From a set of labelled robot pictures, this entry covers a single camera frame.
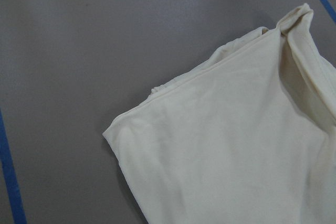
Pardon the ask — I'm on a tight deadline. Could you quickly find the cream long-sleeve printed shirt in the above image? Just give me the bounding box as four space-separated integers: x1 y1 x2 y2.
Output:
103 4 335 223

